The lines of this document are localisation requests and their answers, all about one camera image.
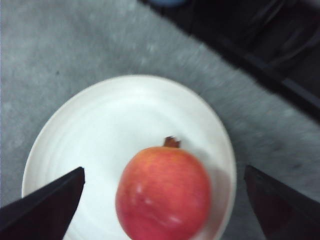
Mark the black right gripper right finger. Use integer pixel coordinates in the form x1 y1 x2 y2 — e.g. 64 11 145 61
244 165 320 240

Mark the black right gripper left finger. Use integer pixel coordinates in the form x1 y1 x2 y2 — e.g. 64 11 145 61
0 166 85 240

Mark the white plate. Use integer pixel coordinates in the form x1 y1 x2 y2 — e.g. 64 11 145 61
23 75 238 240

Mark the blue plate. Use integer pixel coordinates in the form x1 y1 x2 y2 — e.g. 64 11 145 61
150 0 188 7

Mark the black dish rack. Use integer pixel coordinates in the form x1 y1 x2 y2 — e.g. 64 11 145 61
141 0 320 114

